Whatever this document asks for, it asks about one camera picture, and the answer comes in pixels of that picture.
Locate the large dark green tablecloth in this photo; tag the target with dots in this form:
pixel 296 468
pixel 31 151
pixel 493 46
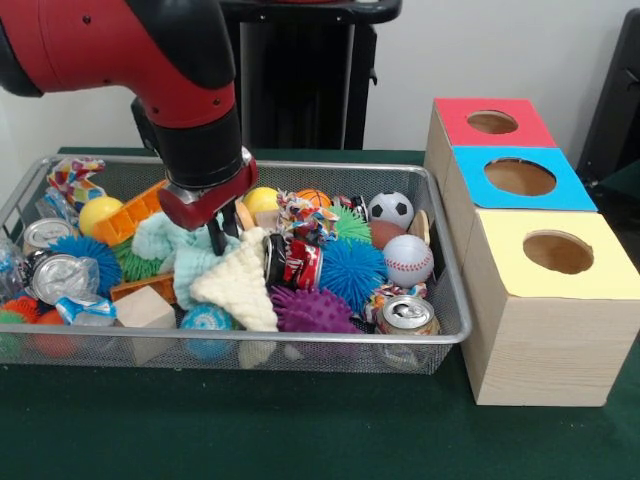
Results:
pixel 300 430

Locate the white baseball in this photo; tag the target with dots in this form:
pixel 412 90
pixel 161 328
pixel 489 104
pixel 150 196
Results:
pixel 407 260

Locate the silver mesh bin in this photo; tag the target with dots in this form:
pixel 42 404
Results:
pixel 325 360

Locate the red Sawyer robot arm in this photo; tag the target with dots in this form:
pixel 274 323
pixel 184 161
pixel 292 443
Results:
pixel 150 65

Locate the silver drink can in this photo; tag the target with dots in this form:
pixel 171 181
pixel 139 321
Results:
pixel 407 312

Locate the wooden box with three holes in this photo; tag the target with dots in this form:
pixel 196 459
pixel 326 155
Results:
pixel 545 340

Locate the orange toy building brick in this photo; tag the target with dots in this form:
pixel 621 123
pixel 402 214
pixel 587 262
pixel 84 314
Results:
pixel 125 215

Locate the yellow ball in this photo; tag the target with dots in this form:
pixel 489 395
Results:
pixel 95 212

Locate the purple spiky ball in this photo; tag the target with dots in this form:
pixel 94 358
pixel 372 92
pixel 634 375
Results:
pixel 312 310

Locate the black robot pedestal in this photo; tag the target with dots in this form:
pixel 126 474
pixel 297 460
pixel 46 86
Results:
pixel 310 75

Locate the mint knit cloth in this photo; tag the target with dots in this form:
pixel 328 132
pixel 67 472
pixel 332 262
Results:
pixel 187 260

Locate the small soccer ball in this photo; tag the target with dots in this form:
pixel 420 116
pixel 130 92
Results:
pixel 392 210

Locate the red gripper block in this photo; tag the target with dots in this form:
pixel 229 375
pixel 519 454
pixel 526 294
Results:
pixel 200 210

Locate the blue spiky ball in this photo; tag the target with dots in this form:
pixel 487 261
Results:
pixel 352 270

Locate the cream knit cloth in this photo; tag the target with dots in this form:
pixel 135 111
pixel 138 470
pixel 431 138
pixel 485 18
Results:
pixel 240 290

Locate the black stand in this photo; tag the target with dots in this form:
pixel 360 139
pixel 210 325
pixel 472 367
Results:
pixel 615 100

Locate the small dark green tablecloth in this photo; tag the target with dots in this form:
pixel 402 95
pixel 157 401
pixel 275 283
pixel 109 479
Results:
pixel 625 182

